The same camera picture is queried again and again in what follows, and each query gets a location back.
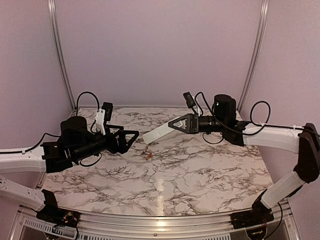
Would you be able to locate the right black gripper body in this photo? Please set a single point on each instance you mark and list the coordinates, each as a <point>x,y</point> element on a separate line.
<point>195,123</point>

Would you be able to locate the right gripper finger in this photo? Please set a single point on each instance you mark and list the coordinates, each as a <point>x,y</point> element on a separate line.
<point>187,116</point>
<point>182,124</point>

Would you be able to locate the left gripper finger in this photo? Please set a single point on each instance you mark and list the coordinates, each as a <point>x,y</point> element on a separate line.
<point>111,127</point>
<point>125,139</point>

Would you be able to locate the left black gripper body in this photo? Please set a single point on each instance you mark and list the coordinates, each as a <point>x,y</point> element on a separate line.
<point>112,146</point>

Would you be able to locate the white remote control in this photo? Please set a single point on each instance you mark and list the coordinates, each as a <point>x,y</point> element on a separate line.
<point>157,133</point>

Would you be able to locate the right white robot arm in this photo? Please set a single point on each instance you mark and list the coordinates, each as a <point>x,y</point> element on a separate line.
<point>301,140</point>

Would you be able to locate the orange AAA battery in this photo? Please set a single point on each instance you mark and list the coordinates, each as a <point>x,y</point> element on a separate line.
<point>148,156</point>

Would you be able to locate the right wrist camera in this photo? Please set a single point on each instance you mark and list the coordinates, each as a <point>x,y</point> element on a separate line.
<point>190,102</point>

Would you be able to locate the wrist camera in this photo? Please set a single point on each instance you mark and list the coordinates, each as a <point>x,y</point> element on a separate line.
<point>190,102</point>
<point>108,109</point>

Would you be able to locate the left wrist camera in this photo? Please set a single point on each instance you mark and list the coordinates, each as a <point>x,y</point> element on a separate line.
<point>108,109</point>

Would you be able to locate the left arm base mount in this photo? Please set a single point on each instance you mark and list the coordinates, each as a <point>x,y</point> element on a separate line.
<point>52,213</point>

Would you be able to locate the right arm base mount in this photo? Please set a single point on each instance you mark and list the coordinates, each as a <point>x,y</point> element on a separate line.
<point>248,218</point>

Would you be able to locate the right aluminium frame post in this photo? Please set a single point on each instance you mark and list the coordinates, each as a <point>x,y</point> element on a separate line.
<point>260,33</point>

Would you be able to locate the aluminium frame post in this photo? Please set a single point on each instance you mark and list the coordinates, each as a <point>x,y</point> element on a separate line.
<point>260,33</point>
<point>59,51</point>

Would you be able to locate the left aluminium frame post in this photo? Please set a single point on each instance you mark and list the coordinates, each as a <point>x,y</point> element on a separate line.
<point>59,51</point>

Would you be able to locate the front aluminium rail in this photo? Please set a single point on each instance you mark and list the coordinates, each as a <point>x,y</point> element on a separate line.
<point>103,226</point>

